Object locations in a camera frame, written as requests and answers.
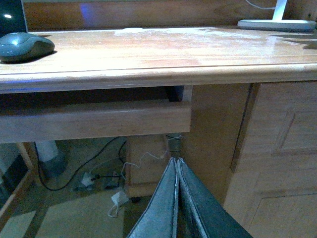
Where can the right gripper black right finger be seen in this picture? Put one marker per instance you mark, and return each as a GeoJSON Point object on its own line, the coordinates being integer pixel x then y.
{"type": "Point", "coordinates": [203, 215]}

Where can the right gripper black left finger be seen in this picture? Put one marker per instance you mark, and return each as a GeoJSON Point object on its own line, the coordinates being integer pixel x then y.
{"type": "Point", "coordinates": [159, 220]}

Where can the dark grey logi mouse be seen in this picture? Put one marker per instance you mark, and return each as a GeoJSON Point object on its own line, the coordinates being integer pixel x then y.
{"type": "Point", "coordinates": [21, 47]}

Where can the white power adapter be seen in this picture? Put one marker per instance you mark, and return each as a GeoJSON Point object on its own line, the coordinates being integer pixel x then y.
{"type": "Point", "coordinates": [120, 198]}

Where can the wooden desk cabinet door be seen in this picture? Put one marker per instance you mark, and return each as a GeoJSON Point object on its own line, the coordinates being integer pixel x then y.
{"type": "Point", "coordinates": [273, 189]}

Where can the wooden rolling cart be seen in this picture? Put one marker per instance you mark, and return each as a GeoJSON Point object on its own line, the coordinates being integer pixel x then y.
{"type": "Point", "coordinates": [147, 158]}

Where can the white pipe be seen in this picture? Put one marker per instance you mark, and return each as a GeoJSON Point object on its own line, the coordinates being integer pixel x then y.
{"type": "Point", "coordinates": [47, 150]}

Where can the wooden keyboard tray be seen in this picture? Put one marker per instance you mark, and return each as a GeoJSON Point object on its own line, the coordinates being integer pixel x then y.
{"type": "Point", "coordinates": [94, 121]}

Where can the silver laptop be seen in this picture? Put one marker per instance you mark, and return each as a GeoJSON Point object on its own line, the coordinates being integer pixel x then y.
{"type": "Point", "coordinates": [12, 17]}

